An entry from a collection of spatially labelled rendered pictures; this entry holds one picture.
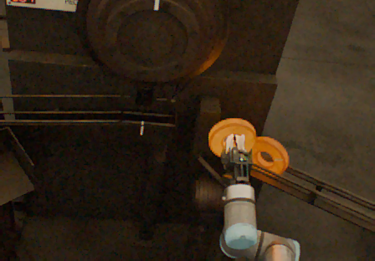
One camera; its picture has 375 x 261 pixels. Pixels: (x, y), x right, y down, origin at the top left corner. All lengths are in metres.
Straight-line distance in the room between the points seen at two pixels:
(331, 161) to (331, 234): 0.53
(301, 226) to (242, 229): 1.17
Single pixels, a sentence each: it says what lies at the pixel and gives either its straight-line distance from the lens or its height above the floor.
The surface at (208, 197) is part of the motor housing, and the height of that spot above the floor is 0.51.
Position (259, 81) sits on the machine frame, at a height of 0.87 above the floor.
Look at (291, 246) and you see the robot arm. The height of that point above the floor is 0.71.
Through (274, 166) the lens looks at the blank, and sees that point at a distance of 1.76.
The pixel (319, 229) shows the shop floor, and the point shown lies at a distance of 2.57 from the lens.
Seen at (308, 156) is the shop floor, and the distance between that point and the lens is 2.91.
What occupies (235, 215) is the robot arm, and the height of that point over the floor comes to 0.82.
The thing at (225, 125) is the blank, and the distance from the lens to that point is 1.56.
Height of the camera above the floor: 1.90
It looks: 41 degrees down
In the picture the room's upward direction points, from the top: 11 degrees clockwise
